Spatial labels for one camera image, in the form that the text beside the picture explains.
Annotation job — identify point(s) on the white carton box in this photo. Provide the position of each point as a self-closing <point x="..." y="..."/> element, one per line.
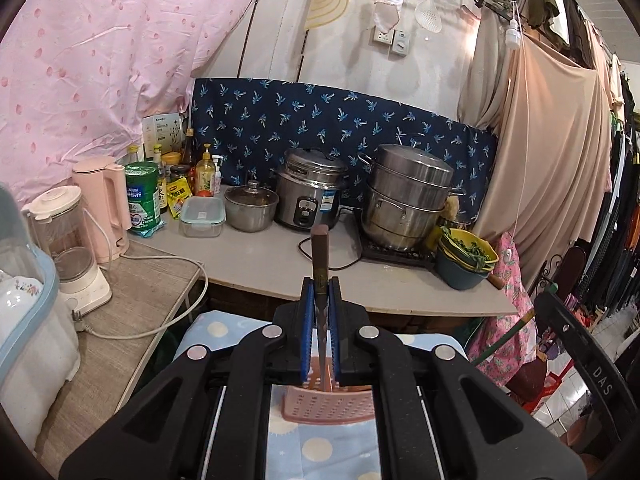
<point x="162" y="135"/>

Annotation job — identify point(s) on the green tin can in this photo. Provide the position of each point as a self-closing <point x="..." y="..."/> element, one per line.
<point x="144" y="195"/>

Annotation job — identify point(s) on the dark glass jar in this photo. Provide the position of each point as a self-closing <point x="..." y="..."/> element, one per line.
<point x="180" y="173"/>

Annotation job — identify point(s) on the row of hanging clothes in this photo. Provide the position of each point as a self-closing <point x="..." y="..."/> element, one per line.
<point x="615" y="160"/>

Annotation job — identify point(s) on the pink electric kettle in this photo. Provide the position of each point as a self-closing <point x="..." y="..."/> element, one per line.
<point x="100" y="200"/>

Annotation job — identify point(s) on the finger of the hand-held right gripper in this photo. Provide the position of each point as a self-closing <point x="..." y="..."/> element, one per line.
<point x="565" y="320"/>

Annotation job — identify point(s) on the steel rice cooker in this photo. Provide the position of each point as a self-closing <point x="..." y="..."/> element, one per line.
<point x="310" y="190"/>

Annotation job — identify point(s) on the small pot with glass lid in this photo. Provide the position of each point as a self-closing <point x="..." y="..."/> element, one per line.
<point x="250" y="210"/>

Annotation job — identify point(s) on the soap pump bottle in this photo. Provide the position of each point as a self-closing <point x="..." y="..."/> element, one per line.
<point x="205" y="175"/>

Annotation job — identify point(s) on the wooden rolling pin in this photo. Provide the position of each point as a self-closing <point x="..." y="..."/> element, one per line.
<point x="496" y="281"/>

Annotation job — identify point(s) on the pink floral apron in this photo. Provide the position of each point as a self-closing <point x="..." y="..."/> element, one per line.
<point x="505" y="320"/>

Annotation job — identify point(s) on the dark sauce bottle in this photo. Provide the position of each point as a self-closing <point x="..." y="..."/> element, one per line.
<point x="189" y="147"/>

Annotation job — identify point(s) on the pink perforated utensil holder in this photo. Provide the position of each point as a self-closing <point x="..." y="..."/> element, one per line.
<point x="325" y="405"/>

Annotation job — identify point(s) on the clear food container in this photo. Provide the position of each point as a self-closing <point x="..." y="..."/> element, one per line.
<point x="201" y="217"/>

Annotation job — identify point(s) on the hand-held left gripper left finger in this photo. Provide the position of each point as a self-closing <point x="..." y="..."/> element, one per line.
<point x="307" y="330"/>

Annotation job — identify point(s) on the white light bulb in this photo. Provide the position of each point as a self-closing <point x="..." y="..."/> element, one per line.
<point x="513" y="36"/>

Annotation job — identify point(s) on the white dish cabinet blue lid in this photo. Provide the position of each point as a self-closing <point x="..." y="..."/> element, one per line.
<point x="30" y="360"/>

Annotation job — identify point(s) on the white pump bottle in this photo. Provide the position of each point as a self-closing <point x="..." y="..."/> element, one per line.
<point x="217" y="177"/>

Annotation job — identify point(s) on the white wall socket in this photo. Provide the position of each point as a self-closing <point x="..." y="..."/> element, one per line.
<point x="382" y="36"/>

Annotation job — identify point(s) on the stacked steel steamer pot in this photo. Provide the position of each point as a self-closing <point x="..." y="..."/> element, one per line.
<point x="405" y="195"/>

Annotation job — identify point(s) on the white slotted ladle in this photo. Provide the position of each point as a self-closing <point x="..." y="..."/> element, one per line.
<point x="429" y="12"/>

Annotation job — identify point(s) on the blue planet print tablecloth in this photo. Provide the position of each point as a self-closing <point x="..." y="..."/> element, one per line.
<point x="320" y="455"/>

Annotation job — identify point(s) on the pink spotted sheet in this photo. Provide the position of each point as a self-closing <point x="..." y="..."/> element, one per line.
<point x="100" y="60"/>

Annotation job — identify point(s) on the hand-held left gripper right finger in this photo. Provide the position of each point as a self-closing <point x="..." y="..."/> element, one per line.
<point x="334" y="330"/>

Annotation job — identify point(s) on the yellow seasoning packet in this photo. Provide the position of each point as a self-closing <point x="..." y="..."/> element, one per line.
<point x="180" y="199"/>

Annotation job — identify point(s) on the navy leaf print cloth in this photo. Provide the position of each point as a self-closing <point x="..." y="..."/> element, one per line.
<point x="310" y="115"/>

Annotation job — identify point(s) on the tan loofah sponge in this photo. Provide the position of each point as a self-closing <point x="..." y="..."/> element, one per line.
<point x="451" y="207"/>

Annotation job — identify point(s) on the white blender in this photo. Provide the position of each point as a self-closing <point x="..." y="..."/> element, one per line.
<point x="70" y="255"/>

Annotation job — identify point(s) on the black metal chair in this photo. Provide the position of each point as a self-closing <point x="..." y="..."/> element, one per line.
<point x="575" y="265"/>

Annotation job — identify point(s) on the white wall switch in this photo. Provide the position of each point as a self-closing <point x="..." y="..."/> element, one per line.
<point x="401" y="42"/>

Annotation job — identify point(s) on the beige curtain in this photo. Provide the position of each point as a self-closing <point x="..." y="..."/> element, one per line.
<point x="550" y="135"/>

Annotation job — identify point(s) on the yellow colander bowl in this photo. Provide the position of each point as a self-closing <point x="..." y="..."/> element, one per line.
<point x="484" y="251"/>

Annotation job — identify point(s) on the white floral dish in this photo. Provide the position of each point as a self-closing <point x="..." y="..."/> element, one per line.
<point x="20" y="287"/>

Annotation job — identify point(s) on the black induction cooker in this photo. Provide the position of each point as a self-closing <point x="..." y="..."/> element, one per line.
<point x="395" y="256"/>

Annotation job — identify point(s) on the green leafy vegetables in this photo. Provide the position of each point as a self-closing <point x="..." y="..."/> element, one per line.
<point x="462" y="245"/>

